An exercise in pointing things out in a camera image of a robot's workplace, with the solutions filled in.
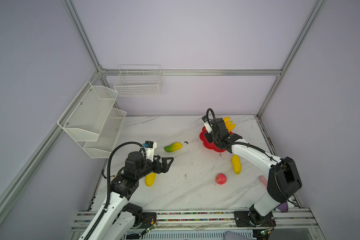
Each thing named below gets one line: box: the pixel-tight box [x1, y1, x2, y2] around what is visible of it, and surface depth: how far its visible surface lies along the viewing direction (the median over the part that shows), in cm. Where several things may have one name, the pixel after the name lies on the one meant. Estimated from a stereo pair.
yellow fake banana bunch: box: [222, 117, 236, 132], surface depth 96 cm
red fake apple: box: [215, 173, 227, 185], surface depth 84 cm
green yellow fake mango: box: [164, 142, 183, 153], surface depth 101 cm
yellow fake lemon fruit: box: [145, 172, 157, 187], surface depth 85 cm
